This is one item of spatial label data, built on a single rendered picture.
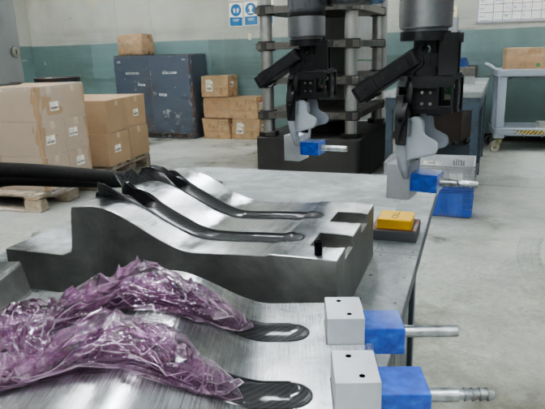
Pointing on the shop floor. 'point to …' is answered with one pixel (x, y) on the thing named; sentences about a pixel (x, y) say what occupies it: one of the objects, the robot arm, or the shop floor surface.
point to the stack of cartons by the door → (229, 109)
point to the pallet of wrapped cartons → (43, 137)
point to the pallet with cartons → (117, 131)
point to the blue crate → (454, 202)
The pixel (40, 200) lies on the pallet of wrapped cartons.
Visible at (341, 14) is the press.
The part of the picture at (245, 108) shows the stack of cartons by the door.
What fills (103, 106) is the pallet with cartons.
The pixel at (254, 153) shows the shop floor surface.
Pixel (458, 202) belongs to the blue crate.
